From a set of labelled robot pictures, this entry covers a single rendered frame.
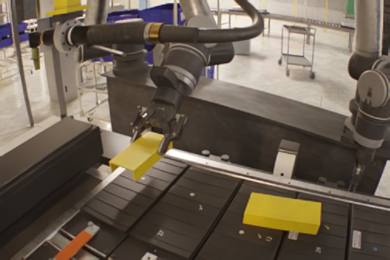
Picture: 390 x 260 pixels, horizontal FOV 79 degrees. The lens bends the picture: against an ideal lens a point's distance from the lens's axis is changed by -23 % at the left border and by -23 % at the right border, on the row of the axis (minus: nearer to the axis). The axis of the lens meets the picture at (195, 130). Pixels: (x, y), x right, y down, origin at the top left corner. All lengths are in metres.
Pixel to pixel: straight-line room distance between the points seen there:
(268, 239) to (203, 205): 0.17
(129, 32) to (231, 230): 0.43
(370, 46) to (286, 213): 0.63
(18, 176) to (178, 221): 0.36
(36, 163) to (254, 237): 0.49
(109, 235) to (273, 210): 0.33
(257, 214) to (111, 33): 0.46
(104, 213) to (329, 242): 0.48
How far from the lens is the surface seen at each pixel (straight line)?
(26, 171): 0.67
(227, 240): 0.57
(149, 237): 0.58
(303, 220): 0.59
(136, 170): 0.63
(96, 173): 0.80
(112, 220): 0.63
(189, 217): 0.62
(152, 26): 0.55
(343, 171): 1.31
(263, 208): 0.60
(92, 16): 1.63
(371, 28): 0.99
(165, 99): 0.71
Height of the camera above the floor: 1.43
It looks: 27 degrees down
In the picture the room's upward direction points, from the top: straight up
